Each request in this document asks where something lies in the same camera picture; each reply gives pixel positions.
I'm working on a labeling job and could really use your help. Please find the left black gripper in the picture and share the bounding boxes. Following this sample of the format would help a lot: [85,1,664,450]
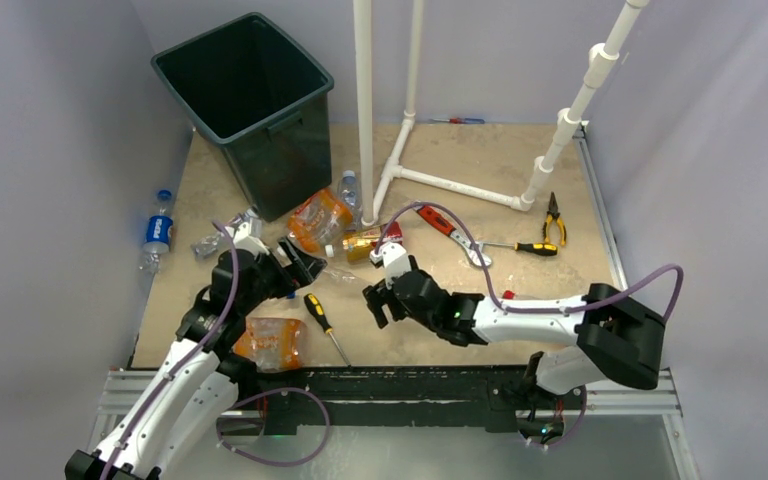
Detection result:
[238,236,324,315]

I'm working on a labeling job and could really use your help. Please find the clear bottle white cap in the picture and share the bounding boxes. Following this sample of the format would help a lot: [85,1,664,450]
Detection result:
[321,265,370,286]

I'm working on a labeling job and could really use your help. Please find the red gold label bottle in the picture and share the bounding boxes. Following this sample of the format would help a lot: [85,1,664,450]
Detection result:
[324,226,382,264]

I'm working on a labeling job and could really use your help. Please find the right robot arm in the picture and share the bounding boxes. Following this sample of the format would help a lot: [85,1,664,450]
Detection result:
[363,255,666,407]

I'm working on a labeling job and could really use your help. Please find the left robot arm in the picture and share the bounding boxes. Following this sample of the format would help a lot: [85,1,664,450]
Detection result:
[64,236,327,479]

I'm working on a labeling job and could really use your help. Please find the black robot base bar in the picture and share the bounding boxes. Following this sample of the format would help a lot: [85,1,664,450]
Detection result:
[232,365,583,435]

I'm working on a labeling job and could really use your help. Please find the orange label bottle near bin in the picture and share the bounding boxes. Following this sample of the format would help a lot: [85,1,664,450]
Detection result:
[287,188,353,254]

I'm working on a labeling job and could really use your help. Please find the dark green plastic bin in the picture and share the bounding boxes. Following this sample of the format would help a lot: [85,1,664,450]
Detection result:
[151,12,334,221]

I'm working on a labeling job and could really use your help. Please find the yellow black screwdriver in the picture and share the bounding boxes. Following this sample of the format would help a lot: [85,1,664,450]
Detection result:
[303,293,351,366]

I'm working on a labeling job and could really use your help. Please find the orange label bottle front left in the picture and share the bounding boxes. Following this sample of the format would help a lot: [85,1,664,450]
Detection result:
[232,317,308,373]

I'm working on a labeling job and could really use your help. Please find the clear small water bottle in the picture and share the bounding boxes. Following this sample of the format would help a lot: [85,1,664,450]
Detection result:
[338,170,362,230]

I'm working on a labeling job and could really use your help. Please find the crushed clear bottle left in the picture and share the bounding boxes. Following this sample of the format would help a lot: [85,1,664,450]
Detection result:
[191,208,262,260]

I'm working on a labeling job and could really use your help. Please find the small red blue screwdriver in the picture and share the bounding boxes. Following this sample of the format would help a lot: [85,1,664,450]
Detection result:
[429,117,486,125]

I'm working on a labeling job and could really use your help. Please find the yellow black pliers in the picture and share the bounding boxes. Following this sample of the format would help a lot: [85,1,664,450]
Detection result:
[542,191,567,247]

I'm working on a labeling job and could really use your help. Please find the red handle adjustable wrench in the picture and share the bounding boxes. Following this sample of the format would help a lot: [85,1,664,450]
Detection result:
[414,205,492,267]

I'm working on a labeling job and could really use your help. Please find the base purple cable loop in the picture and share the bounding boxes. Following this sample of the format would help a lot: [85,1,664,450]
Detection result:
[215,387,331,468]

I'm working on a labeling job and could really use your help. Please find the Pepsi bottle by wall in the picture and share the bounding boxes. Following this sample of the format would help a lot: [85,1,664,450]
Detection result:
[139,189,174,274]

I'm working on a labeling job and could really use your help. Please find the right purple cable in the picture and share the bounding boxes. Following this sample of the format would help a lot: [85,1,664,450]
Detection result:
[371,201,685,325]

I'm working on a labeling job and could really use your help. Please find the white PVC pipe frame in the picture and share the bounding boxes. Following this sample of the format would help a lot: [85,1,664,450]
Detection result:
[349,1,656,219]

